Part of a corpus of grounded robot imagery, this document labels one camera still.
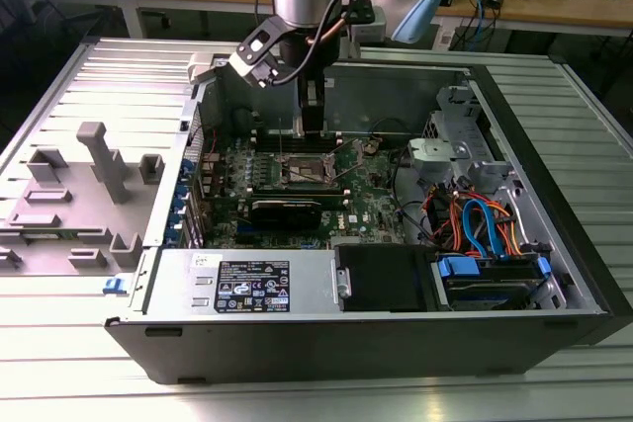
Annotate orange yellow power wires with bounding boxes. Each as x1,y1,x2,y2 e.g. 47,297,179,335
497,204,525,258

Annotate CPU socket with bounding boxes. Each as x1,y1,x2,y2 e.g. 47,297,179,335
274,150,343,187

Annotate blue network cable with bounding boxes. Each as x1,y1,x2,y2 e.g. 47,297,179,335
468,0,490,50

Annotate thick black cable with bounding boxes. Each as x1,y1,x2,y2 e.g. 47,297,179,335
389,152,434,248

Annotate silver perforated drive cage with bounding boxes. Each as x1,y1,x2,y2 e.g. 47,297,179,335
423,83,515,181

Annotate orange red power wires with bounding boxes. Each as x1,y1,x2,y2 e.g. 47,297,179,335
423,183,469,250

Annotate perforated case grille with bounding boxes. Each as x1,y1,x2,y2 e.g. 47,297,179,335
189,95,207,249

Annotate grey case release latch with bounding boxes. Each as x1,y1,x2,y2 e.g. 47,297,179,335
187,51,222,85

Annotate silver power supply unit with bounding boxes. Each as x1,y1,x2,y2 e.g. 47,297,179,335
141,246,343,318

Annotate grey parts rack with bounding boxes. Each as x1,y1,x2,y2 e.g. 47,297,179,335
0,120,165,276

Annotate silver metal bracket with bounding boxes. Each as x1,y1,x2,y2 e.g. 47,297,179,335
407,137,469,181

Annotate black RAM slot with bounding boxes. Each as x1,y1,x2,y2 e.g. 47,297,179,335
249,183,348,191
249,194,349,202
252,129,343,136
252,138,343,145
252,143,343,151
252,134,343,141
249,188,348,196

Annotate black PC case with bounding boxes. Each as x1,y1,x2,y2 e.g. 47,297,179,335
101,39,633,386

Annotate grey camera box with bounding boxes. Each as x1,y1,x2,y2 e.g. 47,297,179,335
344,0,390,43

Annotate green motherboard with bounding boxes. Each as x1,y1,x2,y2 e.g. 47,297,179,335
200,132,424,251

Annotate blue data wire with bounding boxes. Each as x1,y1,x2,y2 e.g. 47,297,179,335
462,198,508,260

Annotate thin black cable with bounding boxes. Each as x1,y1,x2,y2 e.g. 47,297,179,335
368,117,422,139

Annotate white camera on black bracket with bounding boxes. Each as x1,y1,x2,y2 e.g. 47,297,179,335
227,16,284,91

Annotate black graphics card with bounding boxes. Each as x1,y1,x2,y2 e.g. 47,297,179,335
248,197,323,231

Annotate metal socket cover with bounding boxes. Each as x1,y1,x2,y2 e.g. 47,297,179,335
325,136,367,182

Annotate black plastic drive shroud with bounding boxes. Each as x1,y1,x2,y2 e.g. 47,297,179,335
333,243,437,313

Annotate hard disk in blue carrier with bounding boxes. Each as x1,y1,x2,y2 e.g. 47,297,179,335
433,253,554,313

